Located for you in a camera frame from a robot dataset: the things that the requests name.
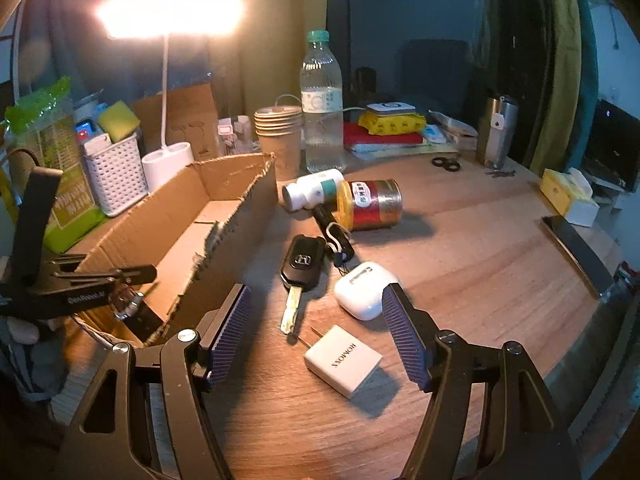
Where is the white power bank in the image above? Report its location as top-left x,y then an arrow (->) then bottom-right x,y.
366,102 -> 417,117

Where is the yellow green sponge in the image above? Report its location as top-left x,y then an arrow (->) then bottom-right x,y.
97,101 -> 138,143

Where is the steel thermos flask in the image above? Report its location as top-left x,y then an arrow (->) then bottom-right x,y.
476,95 -> 520,170

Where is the black laptop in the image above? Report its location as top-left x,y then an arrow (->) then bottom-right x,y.
582,99 -> 640,191

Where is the brown cardboard box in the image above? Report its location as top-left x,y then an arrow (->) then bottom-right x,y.
50,151 -> 278,348

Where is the white pill bottle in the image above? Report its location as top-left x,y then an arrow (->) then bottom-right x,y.
281,168 -> 346,212

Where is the green curtain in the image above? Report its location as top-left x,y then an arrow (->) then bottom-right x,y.
530,0 -> 583,173

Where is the yellow tissue box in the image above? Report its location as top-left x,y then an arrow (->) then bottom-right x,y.
540,167 -> 600,227

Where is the stack of brown paper cups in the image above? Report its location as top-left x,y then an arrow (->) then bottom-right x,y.
254,106 -> 303,181

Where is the blue red small box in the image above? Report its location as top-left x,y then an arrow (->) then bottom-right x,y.
74,117 -> 103,142

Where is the white plastic basket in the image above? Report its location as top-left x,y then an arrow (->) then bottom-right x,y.
82,132 -> 151,218

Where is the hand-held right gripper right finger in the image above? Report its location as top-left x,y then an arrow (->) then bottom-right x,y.
381,282 -> 583,480

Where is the dark chair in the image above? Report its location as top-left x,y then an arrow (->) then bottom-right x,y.
395,39 -> 476,116

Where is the white desk lamp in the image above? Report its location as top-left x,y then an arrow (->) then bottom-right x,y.
95,0 -> 246,193

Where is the flat brown cardboard piece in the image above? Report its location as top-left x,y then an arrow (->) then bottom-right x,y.
131,82 -> 221,161

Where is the white flat box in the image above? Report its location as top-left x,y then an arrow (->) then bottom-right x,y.
430,110 -> 478,138

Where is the green snack packet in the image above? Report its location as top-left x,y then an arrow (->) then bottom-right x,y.
2,76 -> 106,256

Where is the white cable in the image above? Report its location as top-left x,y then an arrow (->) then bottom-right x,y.
275,92 -> 368,113

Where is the black keychain with white cord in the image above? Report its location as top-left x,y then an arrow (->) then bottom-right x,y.
312,205 -> 357,276

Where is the black smartphone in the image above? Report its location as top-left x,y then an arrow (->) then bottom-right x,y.
540,215 -> 613,301

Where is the red notebook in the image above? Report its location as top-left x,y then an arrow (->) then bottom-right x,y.
343,122 -> 425,153

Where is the yellow tissue packet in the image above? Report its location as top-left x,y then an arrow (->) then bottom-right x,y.
358,111 -> 427,137

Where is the white charger plug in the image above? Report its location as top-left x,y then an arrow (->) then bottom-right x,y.
300,324 -> 383,401

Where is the pale yellow paper folder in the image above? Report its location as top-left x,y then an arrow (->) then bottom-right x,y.
350,142 -> 458,161

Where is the black car key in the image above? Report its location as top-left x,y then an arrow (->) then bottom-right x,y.
280,234 -> 328,336

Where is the clear water bottle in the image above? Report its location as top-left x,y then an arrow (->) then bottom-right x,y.
299,30 -> 347,173

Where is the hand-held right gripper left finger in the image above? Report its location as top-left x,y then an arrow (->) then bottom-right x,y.
55,282 -> 253,480

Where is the white earbuds case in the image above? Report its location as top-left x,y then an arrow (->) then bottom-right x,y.
334,261 -> 396,322

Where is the red gold tin can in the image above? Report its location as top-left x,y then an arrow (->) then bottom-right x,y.
336,178 -> 403,232

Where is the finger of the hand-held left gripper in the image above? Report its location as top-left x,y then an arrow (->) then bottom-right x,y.
59,285 -> 147,319
59,264 -> 159,287

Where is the black silver small device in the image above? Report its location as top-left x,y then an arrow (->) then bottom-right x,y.
109,287 -> 166,343

